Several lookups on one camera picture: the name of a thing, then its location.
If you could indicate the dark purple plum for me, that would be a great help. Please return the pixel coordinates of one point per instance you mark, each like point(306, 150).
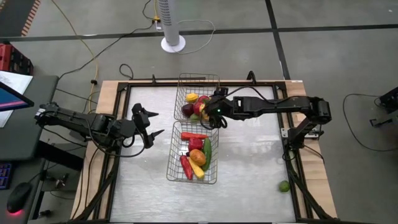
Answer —
point(187, 110)

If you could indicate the yellow corn cob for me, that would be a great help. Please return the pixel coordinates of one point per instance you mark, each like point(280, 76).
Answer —
point(198, 171)

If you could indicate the red chili pepper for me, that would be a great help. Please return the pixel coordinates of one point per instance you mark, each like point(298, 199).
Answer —
point(186, 166)

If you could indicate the yellow-white power plug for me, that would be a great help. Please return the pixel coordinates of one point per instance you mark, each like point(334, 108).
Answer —
point(157, 25)

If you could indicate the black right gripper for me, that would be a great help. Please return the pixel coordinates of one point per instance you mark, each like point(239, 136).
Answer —
point(222, 107)

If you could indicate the red fruit with green calyx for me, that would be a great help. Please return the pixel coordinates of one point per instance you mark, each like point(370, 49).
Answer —
point(197, 108)

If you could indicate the black computer mouse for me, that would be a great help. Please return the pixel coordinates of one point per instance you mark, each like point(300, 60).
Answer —
point(18, 197)

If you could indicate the green cucumber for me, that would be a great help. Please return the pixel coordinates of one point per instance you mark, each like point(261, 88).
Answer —
point(207, 149)

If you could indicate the black floor device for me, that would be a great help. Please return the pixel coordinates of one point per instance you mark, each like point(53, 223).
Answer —
point(388, 99)

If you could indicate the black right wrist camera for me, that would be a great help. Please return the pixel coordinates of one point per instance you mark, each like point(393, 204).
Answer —
point(220, 92)

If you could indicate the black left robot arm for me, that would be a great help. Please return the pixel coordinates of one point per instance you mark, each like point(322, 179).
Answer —
point(81, 119)

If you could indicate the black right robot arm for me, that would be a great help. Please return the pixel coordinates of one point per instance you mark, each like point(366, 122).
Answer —
point(280, 107)

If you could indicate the black mat with orange stripes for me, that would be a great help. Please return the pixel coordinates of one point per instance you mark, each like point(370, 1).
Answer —
point(12, 15)

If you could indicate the grey desk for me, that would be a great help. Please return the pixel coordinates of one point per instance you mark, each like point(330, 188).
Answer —
point(31, 140)

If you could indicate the white tower fan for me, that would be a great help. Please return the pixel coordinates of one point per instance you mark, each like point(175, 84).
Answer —
point(169, 25)

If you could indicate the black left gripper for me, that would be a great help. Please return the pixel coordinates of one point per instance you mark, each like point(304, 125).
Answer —
point(143, 127)

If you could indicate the red bell pepper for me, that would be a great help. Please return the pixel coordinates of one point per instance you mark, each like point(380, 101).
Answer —
point(195, 144)

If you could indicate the light wooden table board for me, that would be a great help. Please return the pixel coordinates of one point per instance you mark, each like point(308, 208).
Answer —
point(107, 96)

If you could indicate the tilted computer monitor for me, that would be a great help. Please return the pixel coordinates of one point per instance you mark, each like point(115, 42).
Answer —
point(11, 99)

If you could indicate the black frame hook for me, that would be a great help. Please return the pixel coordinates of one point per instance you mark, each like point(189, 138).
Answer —
point(153, 78)
point(251, 77)

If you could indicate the black table frame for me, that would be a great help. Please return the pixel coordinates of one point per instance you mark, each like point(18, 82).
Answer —
point(143, 84)

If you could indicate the orange-red carrot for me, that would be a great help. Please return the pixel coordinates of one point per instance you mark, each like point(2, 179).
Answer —
point(192, 135)

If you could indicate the silver mounting bracket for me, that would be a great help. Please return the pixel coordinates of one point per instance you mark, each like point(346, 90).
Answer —
point(284, 132)

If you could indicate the white paper sheet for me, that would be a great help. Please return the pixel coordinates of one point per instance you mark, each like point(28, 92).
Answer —
point(15, 81)

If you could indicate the dark keyboard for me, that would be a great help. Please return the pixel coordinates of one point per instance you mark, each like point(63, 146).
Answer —
point(5, 175)

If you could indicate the orange fruit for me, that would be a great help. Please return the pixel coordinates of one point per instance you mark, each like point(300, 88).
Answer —
point(197, 157)

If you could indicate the red crate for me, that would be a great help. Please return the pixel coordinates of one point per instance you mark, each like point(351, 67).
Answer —
point(12, 59)

